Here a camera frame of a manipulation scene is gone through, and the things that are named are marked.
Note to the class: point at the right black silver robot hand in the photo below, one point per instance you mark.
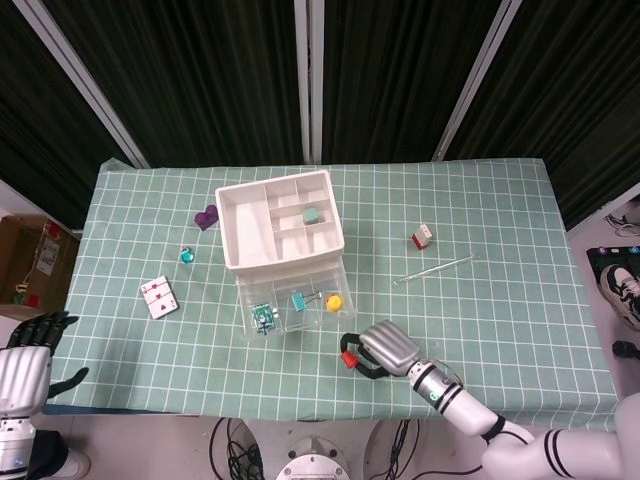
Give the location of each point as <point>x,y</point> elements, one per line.
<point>392,347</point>

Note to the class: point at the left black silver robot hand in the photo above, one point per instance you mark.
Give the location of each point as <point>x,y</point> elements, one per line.
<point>22,375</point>

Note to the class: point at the small red cap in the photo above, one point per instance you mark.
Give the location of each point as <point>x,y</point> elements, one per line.
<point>348,360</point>

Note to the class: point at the clear plastic drawer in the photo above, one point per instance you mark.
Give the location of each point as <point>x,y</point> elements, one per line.
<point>280,300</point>

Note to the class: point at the round white robot base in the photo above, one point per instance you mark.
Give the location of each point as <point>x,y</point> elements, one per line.
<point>312,462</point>

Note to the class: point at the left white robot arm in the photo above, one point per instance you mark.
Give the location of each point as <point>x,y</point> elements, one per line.
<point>15,442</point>

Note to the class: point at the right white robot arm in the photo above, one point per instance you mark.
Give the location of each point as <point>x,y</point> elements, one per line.
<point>465,405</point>

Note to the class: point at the white plastic drawer organizer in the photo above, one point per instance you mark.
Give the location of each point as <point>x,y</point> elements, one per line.
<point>245,225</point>

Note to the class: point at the yellow rubber duck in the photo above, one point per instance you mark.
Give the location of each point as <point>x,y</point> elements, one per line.
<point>334,303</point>

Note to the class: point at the teal binder clip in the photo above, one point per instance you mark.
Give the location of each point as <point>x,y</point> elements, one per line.
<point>299,301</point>

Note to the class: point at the white shoe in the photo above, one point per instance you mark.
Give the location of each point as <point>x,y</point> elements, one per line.
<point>77,465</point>

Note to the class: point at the red white stamp block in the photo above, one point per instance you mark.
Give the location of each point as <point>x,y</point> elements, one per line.
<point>421,237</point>

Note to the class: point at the brown cardboard box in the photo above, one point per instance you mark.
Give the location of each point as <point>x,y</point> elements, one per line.
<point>20,250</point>

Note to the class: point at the teal cube eraser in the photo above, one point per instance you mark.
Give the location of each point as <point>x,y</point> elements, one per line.
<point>311,216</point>

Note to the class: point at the playing card deck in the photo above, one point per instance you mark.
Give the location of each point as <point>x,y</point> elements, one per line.
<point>159,297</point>

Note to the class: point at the green white checked tablecloth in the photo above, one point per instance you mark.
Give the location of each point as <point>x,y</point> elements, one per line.
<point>200,370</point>

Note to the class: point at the purple heart-shaped block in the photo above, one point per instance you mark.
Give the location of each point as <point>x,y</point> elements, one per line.
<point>206,217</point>

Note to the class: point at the black cylindrical object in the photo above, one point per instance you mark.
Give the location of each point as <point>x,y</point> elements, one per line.
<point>625,348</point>

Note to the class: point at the black device with coloured buttons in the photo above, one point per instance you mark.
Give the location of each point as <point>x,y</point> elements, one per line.
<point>607,255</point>

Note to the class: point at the black white sneaker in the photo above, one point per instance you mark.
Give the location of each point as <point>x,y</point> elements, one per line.
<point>622,290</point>

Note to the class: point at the black pleated curtain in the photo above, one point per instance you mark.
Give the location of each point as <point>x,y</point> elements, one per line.
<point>575,100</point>
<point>200,75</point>
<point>35,125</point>
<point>400,75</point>

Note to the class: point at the white sneaker with laces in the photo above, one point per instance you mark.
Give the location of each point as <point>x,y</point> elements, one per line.
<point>620,225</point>

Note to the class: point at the white frame post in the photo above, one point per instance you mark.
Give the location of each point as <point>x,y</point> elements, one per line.
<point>80,75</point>
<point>309,75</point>
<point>475,80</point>

